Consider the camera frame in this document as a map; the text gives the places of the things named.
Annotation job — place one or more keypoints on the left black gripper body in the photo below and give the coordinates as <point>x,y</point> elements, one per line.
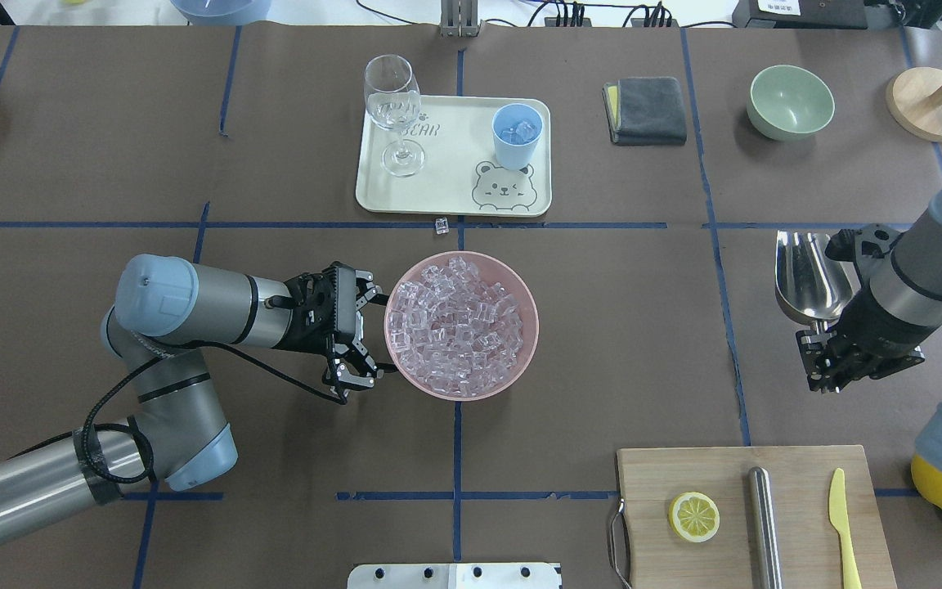
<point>305,337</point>

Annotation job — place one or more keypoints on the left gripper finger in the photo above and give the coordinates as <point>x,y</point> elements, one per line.
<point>350,367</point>
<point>368,292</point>

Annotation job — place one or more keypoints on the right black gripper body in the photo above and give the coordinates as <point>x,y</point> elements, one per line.
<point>870,323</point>

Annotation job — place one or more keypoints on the steel ice scoop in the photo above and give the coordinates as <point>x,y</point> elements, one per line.
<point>811,288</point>

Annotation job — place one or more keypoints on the pink bowl of ice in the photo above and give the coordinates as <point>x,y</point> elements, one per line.
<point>461,326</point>

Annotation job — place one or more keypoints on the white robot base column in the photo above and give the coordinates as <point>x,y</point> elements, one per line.
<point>457,575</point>

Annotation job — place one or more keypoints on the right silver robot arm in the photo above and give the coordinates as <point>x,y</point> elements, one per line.
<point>898,305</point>

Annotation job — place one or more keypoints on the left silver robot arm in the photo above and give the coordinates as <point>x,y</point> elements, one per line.
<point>164,421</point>

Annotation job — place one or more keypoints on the blue plastic cup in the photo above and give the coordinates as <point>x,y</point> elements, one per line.
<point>516,129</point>

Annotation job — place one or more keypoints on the wooden cup stand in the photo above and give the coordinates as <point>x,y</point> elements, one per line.
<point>914,99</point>

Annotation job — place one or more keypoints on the cream bear serving tray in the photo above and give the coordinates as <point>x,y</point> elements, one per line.
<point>461,175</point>

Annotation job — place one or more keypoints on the yellow lemon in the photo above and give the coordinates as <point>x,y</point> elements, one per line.
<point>927,480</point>

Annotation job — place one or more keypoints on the yellow plastic knife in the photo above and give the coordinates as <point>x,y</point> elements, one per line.
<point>839,518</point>

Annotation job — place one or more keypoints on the clear wine glass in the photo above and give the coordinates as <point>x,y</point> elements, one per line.
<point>393,102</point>

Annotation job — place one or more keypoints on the wooden cutting board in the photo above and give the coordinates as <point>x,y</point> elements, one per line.
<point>808,546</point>

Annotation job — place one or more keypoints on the steel rod muddler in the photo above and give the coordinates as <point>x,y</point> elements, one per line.
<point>762,504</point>

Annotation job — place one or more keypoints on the green ceramic bowl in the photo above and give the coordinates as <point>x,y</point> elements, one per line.
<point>787,103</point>

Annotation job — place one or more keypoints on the lemon half slice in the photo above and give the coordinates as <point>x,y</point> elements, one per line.
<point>694,517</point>

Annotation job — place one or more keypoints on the blue bowl on side table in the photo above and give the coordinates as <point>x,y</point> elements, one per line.
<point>224,12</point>

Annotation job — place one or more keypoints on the folded grey cloth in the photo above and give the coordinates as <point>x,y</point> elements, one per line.
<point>645,111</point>

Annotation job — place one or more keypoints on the aluminium frame post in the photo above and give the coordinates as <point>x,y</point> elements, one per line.
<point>459,18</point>

